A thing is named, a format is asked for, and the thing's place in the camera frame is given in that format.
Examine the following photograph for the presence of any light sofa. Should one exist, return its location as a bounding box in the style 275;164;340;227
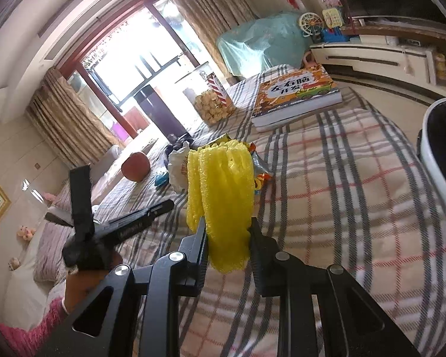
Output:
0;137;160;343

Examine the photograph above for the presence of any yellow toy phone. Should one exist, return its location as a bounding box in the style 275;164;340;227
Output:
321;7;342;28

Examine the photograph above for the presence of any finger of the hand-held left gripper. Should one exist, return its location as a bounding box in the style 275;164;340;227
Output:
96;199;175;247
69;165;96;237

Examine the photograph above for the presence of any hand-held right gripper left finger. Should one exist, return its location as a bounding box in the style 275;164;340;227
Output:
37;219;209;357

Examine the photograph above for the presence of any white wrapper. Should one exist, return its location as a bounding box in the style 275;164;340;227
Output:
167;147;192;192

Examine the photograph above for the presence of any blue plastic toy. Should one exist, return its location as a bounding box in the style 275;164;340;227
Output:
312;26;348;45

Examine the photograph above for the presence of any purple thermos bottle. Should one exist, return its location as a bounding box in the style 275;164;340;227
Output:
133;85;179;138

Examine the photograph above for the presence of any grey pillow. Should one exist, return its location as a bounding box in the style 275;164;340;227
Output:
97;145;121;173

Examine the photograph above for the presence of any thick orange picture book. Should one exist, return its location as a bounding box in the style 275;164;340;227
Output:
251;63;343;132

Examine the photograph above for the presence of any white bin with black bag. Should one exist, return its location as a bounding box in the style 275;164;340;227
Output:
416;97;446;209

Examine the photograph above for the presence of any yellow foam fruit net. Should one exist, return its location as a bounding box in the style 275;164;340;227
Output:
186;138;255;273

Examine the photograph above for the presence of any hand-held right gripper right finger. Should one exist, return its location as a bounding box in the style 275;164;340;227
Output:
247;217;420;357

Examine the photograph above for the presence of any white television cabinet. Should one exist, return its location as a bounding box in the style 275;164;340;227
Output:
310;15;446;93

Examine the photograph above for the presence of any colourful snack packet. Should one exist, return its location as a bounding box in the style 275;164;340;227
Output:
251;143;272;194

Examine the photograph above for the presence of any teal covered armchair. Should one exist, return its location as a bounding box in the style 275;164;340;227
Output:
216;10;313;79

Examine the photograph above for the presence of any person's left hand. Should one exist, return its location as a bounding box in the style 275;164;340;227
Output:
64;263;117;316

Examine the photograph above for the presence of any red framed glass door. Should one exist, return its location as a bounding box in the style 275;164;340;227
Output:
54;0;209;138

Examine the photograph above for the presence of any red apple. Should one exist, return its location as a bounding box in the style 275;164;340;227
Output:
121;152;150;183

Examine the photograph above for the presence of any pink plush toy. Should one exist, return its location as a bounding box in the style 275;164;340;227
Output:
17;225;36;242

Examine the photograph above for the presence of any clear cookie jar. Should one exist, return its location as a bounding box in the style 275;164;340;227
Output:
175;61;236;125

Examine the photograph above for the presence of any beige patterned curtain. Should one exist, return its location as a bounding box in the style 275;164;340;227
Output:
160;0;246;51
26;68;116;164

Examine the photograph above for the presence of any pink striped pillow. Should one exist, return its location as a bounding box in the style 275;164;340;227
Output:
33;223;77;283

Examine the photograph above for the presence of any toy ferris wheel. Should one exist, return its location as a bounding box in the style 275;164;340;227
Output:
300;12;322;38

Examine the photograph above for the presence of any pink fluffy blanket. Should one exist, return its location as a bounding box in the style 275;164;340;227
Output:
0;301;67;357

